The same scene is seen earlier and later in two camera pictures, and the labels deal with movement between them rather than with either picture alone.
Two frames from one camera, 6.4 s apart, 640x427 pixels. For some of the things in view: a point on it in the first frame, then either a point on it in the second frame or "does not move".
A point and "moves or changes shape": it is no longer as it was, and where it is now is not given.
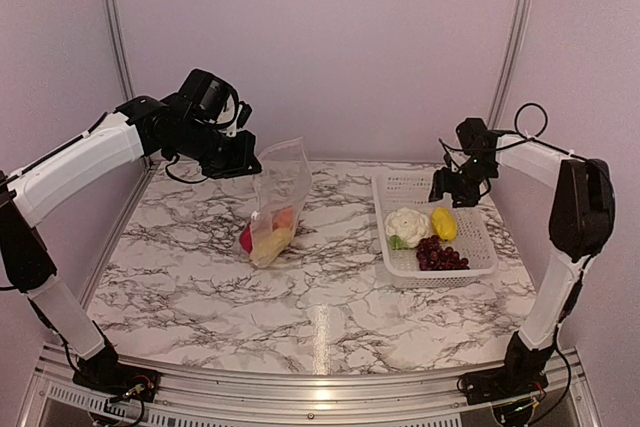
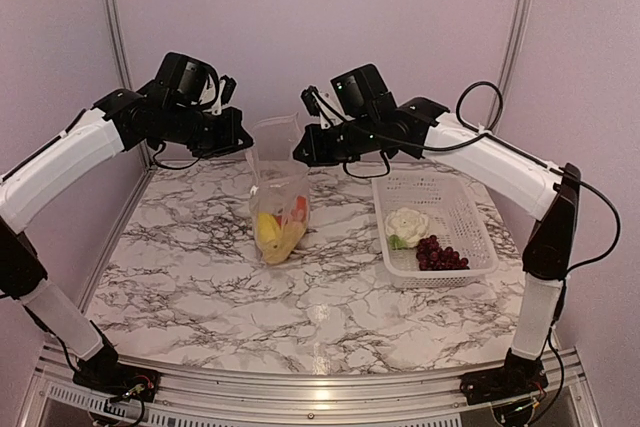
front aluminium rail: (420, 400) does not move
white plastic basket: (431, 244) does not move
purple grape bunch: (432, 257) does not move
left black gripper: (243, 157) → (228, 130)
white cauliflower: (405, 228) does not move
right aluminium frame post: (516, 36) does not move
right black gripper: (442, 184) → (317, 155)
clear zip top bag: (281, 187) moves or changes shape
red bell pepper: (246, 239) → (299, 214)
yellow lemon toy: (445, 223) → (280, 248)
